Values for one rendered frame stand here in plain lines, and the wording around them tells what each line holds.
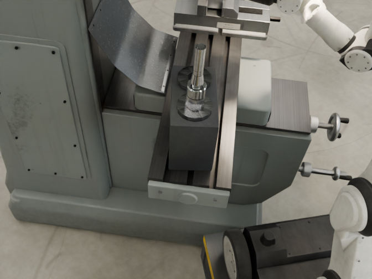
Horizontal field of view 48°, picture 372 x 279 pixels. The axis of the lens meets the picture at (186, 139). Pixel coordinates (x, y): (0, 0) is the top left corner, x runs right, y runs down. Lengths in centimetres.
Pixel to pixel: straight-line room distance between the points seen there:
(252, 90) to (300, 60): 156
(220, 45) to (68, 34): 54
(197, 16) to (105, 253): 116
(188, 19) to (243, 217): 92
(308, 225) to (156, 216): 71
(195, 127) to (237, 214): 100
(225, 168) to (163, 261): 96
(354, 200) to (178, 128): 45
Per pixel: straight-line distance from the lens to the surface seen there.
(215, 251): 164
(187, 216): 193
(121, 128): 165
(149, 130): 163
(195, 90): 98
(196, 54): 92
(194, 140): 105
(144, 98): 151
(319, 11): 130
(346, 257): 126
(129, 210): 195
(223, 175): 116
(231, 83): 140
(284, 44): 320
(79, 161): 177
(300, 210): 229
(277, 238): 147
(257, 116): 152
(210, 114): 104
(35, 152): 182
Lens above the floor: 189
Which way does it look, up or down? 51 degrees down
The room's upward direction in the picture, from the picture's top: 5 degrees clockwise
